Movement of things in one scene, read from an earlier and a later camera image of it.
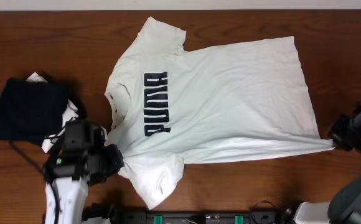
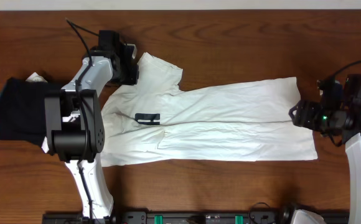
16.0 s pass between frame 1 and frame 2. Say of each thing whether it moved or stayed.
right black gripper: moved
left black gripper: moved
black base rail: stayed
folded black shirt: stayed
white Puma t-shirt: moved
